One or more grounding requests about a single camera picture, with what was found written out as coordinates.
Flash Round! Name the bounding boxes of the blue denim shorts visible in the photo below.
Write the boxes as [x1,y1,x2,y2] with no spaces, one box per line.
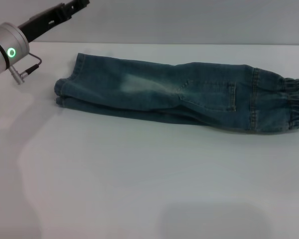
[54,52,299,135]

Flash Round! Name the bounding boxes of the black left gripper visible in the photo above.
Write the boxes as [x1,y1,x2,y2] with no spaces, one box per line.
[16,0,91,42]

